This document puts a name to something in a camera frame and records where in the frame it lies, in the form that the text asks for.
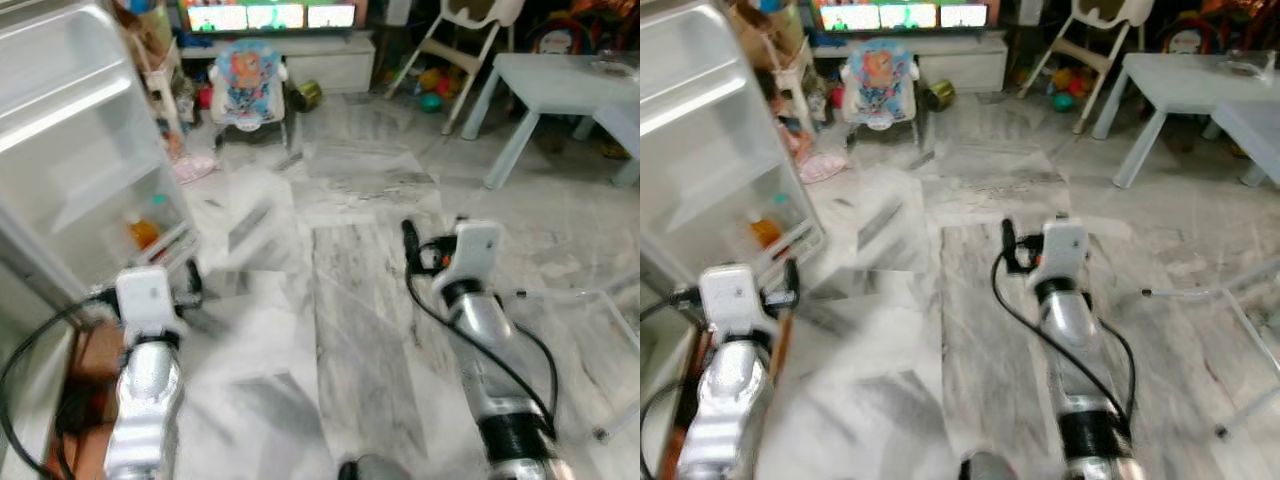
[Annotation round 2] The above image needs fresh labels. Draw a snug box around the white fridge door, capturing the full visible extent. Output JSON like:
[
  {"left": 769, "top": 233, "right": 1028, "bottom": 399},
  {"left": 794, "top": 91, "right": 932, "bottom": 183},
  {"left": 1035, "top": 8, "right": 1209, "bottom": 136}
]
[
  {"left": 640, "top": 0, "right": 829, "bottom": 301},
  {"left": 0, "top": 0, "right": 201, "bottom": 301}
]

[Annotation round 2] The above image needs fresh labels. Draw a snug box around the orange juice bottle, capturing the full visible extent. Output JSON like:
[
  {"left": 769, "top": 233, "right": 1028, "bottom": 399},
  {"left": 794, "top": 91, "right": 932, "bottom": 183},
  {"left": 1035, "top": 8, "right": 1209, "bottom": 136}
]
[{"left": 125, "top": 212, "right": 161, "bottom": 251}]

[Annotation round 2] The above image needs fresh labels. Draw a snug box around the clear bottle teal cap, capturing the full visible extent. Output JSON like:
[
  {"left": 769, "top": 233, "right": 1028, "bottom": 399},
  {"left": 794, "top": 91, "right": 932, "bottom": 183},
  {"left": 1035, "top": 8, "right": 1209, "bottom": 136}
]
[
  {"left": 770, "top": 192, "right": 801, "bottom": 233},
  {"left": 148, "top": 193, "right": 181, "bottom": 236}
]

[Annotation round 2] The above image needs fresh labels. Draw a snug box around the white television cabinet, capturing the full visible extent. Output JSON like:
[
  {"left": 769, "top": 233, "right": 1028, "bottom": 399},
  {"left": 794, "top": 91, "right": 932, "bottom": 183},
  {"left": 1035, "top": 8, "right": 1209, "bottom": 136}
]
[
  {"left": 812, "top": 30, "right": 1009, "bottom": 94},
  {"left": 185, "top": 30, "right": 377, "bottom": 96}
]

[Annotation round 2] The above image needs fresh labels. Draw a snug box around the colourful baby bouncer seat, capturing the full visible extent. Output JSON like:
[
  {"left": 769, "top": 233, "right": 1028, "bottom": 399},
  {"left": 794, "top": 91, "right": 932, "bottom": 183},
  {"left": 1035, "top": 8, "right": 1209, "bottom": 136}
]
[
  {"left": 840, "top": 38, "right": 923, "bottom": 131},
  {"left": 208, "top": 38, "right": 293, "bottom": 136}
]

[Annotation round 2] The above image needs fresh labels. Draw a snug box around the light blue plastic table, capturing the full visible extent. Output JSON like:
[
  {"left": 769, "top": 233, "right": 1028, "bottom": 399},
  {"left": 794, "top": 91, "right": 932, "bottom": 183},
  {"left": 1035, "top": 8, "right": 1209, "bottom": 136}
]
[
  {"left": 484, "top": 52, "right": 641, "bottom": 191},
  {"left": 1092, "top": 52, "right": 1280, "bottom": 191}
]

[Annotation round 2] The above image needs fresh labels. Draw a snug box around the grey right robot leg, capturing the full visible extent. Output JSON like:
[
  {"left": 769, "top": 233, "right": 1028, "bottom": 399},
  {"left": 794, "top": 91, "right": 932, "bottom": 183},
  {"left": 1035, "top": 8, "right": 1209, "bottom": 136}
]
[
  {"left": 960, "top": 452, "right": 1021, "bottom": 480},
  {"left": 337, "top": 455, "right": 413, "bottom": 480}
]

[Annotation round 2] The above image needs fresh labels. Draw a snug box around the light blue small table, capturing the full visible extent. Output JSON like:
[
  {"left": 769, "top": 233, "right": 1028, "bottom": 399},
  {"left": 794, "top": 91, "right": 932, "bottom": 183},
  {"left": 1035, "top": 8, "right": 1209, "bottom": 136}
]
[
  {"left": 593, "top": 98, "right": 641, "bottom": 188},
  {"left": 1210, "top": 98, "right": 1280, "bottom": 188}
]

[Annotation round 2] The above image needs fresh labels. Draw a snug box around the white high chair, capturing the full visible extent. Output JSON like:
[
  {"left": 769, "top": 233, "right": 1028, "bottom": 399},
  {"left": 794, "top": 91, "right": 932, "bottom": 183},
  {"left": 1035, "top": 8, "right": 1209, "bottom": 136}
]
[
  {"left": 1018, "top": 0, "right": 1156, "bottom": 136},
  {"left": 385, "top": 0, "right": 528, "bottom": 136}
]

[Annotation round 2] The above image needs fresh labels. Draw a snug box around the red round toy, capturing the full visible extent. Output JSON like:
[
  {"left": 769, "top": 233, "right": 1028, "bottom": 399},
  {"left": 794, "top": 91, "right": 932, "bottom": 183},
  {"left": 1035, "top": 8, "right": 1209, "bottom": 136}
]
[
  {"left": 528, "top": 15, "right": 581, "bottom": 56},
  {"left": 1163, "top": 15, "right": 1216, "bottom": 56}
]

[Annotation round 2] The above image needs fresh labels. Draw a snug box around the television screen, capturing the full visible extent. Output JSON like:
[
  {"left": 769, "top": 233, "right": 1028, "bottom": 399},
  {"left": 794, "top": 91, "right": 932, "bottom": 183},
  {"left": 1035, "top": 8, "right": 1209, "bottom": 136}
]
[
  {"left": 812, "top": 0, "right": 991, "bottom": 31},
  {"left": 180, "top": 0, "right": 369, "bottom": 33}
]

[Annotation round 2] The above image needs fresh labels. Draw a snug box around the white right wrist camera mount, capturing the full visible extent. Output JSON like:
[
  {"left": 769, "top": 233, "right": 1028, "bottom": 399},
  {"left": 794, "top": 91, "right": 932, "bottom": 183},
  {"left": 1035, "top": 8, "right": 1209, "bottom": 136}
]
[
  {"left": 1040, "top": 218, "right": 1091, "bottom": 286},
  {"left": 448, "top": 220, "right": 503, "bottom": 291}
]

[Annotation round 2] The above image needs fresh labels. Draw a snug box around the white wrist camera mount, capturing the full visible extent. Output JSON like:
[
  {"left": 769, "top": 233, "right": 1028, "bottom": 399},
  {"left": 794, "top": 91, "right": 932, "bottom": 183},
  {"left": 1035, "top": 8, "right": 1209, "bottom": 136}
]
[
  {"left": 115, "top": 266, "right": 183, "bottom": 341},
  {"left": 448, "top": 220, "right": 503, "bottom": 291},
  {"left": 698, "top": 264, "right": 781, "bottom": 341},
  {"left": 1040, "top": 218, "right": 1091, "bottom": 286}
]

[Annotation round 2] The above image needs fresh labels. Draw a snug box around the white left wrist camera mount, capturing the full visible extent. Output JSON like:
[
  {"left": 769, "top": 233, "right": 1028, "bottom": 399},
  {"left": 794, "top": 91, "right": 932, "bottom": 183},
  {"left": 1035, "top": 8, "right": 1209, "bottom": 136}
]
[
  {"left": 115, "top": 266, "right": 183, "bottom": 341},
  {"left": 698, "top": 264, "right": 781, "bottom": 341}
]

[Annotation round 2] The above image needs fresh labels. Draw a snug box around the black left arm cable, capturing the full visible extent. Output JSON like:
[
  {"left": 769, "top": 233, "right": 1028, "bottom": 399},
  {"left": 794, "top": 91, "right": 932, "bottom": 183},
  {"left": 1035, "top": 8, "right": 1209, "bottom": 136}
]
[
  {"left": 0, "top": 290, "right": 117, "bottom": 473},
  {"left": 640, "top": 288, "right": 701, "bottom": 480}
]

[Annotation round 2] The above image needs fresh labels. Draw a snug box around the clear plastic chair frame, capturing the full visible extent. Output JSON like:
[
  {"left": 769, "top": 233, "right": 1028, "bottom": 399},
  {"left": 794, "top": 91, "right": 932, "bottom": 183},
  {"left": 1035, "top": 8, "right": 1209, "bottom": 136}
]
[{"left": 1142, "top": 262, "right": 1280, "bottom": 441}]

